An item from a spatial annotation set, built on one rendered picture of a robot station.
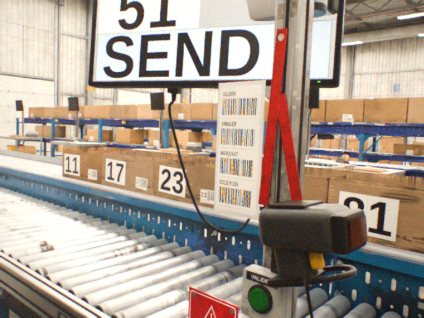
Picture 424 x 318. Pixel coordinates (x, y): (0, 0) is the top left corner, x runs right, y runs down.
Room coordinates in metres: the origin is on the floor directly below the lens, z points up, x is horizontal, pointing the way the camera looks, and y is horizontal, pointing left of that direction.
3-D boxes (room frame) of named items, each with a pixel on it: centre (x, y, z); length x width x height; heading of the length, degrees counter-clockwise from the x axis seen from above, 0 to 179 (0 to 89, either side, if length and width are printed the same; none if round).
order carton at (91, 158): (2.12, 0.62, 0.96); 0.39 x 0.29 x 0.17; 50
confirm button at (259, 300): (0.50, -0.06, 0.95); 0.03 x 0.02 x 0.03; 49
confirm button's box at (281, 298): (0.51, -0.07, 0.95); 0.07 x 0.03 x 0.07; 49
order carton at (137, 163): (1.86, 0.33, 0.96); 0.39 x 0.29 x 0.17; 49
